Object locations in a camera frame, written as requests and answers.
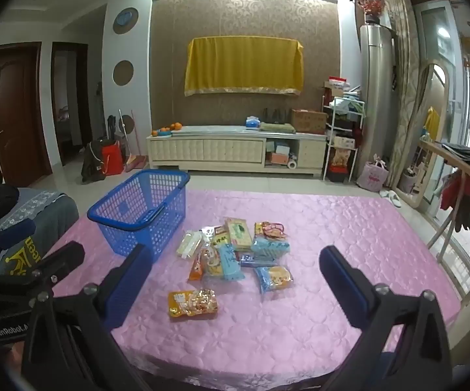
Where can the wide light blue packet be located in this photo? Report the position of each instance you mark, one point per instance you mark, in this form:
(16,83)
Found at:
(271,247)

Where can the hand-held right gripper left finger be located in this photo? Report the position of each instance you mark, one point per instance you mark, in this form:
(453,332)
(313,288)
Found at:
(125,289)

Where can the dark bottles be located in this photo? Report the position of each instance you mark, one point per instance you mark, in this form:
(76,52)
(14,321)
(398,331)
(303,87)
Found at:
(273,115)

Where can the purple chewing gum pack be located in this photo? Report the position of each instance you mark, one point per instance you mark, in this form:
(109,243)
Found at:
(257,260)

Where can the stack of papers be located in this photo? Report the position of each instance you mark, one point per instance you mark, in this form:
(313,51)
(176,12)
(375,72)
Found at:
(351,104)

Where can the red bag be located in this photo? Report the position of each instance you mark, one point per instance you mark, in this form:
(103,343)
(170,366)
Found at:
(112,157)

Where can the beige patterned curtain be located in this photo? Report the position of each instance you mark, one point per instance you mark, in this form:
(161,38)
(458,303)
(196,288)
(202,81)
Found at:
(406,89)

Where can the pink broom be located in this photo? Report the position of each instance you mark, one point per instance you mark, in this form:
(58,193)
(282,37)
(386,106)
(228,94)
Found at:
(133,163)

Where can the brown wooden door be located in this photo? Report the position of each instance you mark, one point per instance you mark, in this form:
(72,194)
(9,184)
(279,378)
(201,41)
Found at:
(16,110)

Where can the arched wooden floor mirror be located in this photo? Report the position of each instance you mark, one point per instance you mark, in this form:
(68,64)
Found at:
(426,130)

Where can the white carton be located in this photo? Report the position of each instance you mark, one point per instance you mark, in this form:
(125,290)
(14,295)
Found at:
(344,141)

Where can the dark clothes on rail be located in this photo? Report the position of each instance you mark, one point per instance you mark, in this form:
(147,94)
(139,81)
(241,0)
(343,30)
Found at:
(463,152)

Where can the white slipper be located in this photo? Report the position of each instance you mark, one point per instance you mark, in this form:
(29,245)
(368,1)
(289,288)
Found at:
(385,193)
(394,200)

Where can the small round brown wall disc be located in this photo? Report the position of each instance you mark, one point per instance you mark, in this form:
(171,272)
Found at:
(127,122)

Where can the blue white tissue box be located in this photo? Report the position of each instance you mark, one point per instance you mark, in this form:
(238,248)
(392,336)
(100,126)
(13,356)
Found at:
(252,122)

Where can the red white boxes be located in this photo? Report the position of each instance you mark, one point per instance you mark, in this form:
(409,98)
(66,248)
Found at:
(338,83)

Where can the vase with red flowers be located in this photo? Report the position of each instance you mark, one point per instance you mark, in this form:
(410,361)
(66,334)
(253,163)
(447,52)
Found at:
(371,8)

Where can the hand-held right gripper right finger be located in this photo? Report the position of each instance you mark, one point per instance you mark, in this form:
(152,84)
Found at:
(343,285)

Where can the teal box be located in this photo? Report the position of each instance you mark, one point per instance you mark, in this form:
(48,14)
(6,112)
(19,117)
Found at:
(280,146)

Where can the black folded umbrella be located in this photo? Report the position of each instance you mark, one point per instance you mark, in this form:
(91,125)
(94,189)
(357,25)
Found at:
(111,126)

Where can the orange nut packet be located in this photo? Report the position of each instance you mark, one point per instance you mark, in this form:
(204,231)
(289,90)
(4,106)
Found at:
(192,303)

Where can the long light blue packet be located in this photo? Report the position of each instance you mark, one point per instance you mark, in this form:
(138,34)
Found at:
(229,264)

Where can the yellow cloth cover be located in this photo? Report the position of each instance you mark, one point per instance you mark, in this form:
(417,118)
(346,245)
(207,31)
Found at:
(243,65)

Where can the dark doorway frame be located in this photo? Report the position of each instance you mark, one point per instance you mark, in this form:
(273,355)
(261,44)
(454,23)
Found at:
(82,89)

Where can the white tape roll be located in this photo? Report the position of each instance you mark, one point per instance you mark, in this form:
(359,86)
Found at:
(292,164)

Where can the brown cardboard box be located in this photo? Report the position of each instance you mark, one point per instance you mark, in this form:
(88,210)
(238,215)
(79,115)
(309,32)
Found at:
(309,120)

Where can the beige green packet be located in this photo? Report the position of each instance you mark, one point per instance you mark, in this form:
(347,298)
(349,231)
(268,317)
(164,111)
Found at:
(239,234)

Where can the blue cookie packet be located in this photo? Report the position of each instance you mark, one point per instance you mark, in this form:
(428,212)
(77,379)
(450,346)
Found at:
(273,279)

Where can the pink quilted table cover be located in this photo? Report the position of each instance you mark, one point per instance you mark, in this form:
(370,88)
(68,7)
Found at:
(320,220)

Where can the round wall disc blue plate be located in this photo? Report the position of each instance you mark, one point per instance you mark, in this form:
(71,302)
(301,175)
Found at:
(125,19)

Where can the red gift box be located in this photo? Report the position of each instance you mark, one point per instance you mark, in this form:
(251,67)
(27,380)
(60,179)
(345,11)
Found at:
(339,159)

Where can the pink tote bag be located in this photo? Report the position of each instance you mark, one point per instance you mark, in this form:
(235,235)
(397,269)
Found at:
(373,175)

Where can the blue plastic basket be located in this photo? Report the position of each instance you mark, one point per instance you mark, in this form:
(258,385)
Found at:
(157,236)

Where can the cream television cabinet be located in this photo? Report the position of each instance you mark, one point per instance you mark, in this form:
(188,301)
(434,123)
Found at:
(218,148)

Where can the small white red packet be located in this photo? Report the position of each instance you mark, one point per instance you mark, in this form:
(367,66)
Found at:
(214,235)

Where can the curved wooden rail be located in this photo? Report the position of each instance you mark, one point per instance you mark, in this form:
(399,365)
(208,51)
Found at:
(428,143)

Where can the orange sausage packet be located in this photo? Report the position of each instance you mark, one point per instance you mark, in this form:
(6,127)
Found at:
(198,268)

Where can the grey printed sofa cover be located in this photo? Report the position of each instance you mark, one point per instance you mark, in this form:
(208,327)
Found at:
(35,220)

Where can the white metal rack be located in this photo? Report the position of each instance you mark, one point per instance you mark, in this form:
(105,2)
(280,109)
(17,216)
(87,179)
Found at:
(325,138)

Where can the silver standing air conditioner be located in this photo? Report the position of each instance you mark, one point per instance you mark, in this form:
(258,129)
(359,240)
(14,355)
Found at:
(375,89)

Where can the red black gloves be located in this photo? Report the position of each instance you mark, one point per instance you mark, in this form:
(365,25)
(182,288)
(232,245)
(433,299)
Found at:
(459,195)

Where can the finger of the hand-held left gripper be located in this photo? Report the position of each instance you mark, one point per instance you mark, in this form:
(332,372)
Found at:
(14,231)
(61,258)

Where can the green cushion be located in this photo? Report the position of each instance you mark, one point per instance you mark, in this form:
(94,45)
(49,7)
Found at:
(276,127)

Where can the clear white cracker packet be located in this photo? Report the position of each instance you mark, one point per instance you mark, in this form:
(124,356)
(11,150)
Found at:
(190,244)

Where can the orange box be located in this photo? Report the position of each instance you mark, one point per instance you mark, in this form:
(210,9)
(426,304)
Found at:
(277,158)

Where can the black bag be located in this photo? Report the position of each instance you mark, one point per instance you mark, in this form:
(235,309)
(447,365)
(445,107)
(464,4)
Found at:
(92,159)

